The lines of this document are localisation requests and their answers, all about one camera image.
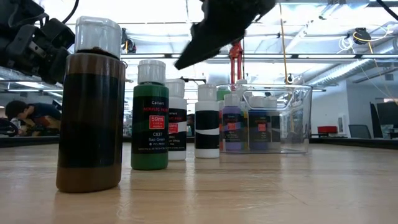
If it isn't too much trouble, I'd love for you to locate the red topped black cart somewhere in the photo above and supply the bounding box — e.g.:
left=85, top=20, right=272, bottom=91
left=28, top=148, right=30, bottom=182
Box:
left=317, top=125, right=339, bottom=135

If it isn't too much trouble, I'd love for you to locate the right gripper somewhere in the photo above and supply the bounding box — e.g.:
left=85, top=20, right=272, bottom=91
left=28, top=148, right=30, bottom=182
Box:
left=173, top=0, right=277, bottom=71

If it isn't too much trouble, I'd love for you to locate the white paint bottle black label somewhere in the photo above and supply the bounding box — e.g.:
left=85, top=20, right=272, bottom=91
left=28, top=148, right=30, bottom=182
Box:
left=194, top=83, right=221, bottom=159
left=165, top=78, right=188, bottom=162

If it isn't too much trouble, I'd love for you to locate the grey office chair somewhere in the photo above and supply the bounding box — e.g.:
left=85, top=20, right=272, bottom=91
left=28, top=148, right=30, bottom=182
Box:
left=348, top=124, right=373, bottom=139

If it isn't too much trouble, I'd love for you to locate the purple paint bottle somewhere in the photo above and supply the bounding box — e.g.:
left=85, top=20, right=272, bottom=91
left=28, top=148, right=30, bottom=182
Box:
left=221, top=93, right=243, bottom=153

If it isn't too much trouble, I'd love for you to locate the brown paint bottle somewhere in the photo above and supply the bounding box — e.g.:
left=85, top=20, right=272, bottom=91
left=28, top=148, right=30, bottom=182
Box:
left=55, top=16, right=128, bottom=194

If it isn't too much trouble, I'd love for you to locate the tall white bottle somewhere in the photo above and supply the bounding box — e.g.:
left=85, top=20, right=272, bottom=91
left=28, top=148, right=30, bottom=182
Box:
left=235, top=78, right=250, bottom=101

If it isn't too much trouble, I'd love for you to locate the clear plastic bin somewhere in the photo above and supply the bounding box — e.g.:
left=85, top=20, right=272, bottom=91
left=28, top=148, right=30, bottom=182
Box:
left=216, top=83, right=313, bottom=155

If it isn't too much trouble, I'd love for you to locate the yellow hanging cable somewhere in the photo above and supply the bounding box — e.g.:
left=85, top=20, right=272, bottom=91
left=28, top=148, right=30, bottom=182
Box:
left=278, top=2, right=290, bottom=84

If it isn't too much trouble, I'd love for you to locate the person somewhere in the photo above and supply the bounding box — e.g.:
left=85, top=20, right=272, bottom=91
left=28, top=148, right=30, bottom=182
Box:
left=4, top=99, right=62, bottom=138

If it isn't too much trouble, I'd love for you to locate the black hanging cable reel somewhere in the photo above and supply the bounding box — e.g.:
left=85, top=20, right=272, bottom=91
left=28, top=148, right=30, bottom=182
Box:
left=121, top=27, right=137, bottom=54
left=353, top=27, right=373, bottom=45

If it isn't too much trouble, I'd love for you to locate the black camera cable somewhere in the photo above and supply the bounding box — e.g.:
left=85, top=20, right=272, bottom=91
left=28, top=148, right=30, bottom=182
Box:
left=61, top=0, right=80, bottom=25

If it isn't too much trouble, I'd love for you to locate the white wall box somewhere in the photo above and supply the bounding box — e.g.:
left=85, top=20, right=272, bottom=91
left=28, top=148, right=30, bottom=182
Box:
left=338, top=114, right=349, bottom=135

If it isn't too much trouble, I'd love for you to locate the grey paint bottle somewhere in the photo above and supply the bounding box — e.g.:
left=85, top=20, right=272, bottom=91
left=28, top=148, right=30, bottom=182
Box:
left=264, top=96, right=281, bottom=151

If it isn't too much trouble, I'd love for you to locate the black computer monitor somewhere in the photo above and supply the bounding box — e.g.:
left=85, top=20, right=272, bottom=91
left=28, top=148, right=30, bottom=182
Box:
left=369, top=101, right=398, bottom=139

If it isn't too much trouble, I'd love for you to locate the dark green paint bottle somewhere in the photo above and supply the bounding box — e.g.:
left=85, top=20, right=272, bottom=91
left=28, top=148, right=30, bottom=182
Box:
left=130, top=59, right=170, bottom=171

